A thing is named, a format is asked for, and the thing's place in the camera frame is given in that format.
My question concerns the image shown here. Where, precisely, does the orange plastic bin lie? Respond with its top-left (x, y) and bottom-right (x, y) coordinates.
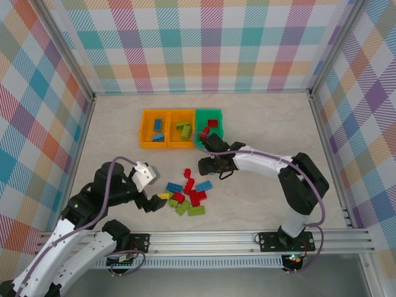
top-left (139, 108), bottom-right (171, 150)
top-left (166, 108), bottom-right (197, 150)

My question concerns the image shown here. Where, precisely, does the green plastic bin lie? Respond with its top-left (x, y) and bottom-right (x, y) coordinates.
top-left (194, 108), bottom-right (224, 149)

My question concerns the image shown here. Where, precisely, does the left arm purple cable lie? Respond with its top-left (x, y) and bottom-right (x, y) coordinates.
top-left (12, 156), bottom-right (146, 295)

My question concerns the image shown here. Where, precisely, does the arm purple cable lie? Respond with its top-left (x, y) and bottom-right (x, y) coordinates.
top-left (12, 156), bottom-right (146, 295)
top-left (192, 131), bottom-right (326, 274)

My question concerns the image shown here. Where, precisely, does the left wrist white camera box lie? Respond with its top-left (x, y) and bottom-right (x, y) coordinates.
top-left (131, 161), bottom-right (162, 193)

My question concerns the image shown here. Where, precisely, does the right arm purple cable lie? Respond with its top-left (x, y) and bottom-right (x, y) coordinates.
top-left (192, 131), bottom-right (326, 274)

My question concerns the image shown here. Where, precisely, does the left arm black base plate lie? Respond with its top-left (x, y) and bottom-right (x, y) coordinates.
top-left (125, 232), bottom-right (152, 255)

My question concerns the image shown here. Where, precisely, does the aluminium mounting rail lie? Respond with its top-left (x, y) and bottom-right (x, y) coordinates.
top-left (33, 228), bottom-right (376, 257)

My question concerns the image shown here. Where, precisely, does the aluminium side floor rail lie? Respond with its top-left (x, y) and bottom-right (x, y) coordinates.
top-left (54, 95), bottom-right (97, 233)
top-left (308, 92), bottom-right (356, 230)

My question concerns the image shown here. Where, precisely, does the white slotted cable duct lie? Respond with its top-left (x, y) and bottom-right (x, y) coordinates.
top-left (92, 258), bottom-right (285, 270)

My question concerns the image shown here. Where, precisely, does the aluminium long floor rail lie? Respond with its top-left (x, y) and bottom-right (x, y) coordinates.
top-left (92, 90), bottom-right (313, 97)

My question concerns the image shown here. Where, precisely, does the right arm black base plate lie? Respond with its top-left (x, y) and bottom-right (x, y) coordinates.
top-left (257, 231), bottom-right (317, 253)

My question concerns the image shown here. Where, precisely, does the aluminium frame post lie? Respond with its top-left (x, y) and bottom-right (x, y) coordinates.
top-left (36, 0), bottom-right (95, 101)
top-left (308, 0), bottom-right (368, 98)

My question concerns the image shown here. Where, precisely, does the aluminium frame leg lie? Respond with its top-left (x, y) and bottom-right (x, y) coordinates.
top-left (359, 253), bottom-right (383, 297)

